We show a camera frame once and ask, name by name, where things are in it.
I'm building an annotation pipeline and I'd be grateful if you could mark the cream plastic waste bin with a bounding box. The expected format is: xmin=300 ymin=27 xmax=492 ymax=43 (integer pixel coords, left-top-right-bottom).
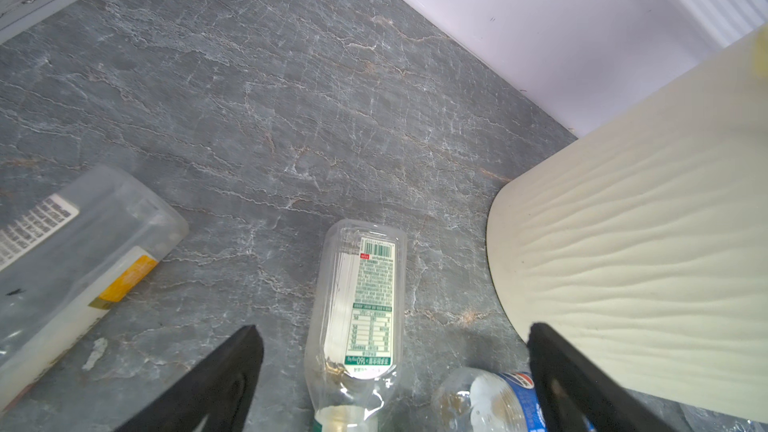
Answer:
xmin=486 ymin=29 xmax=767 ymax=422

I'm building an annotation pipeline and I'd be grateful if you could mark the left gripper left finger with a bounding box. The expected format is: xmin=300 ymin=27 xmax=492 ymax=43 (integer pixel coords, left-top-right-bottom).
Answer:
xmin=118 ymin=325 xmax=264 ymax=431

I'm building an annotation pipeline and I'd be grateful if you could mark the Pepsi water bottle blue label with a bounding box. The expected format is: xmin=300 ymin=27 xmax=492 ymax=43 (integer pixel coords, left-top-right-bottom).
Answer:
xmin=431 ymin=367 xmax=547 ymax=432

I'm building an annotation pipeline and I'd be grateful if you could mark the square bottle green white label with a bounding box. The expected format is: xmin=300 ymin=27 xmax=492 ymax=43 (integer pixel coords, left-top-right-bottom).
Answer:
xmin=304 ymin=219 xmax=407 ymax=431

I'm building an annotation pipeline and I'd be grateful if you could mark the clear bottle yellow label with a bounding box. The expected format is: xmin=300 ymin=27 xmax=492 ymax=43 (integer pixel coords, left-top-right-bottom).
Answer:
xmin=1 ymin=165 xmax=189 ymax=411

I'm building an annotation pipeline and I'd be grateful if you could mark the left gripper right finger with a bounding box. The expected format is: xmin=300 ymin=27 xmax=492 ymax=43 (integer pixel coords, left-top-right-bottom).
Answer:
xmin=527 ymin=323 xmax=672 ymax=432

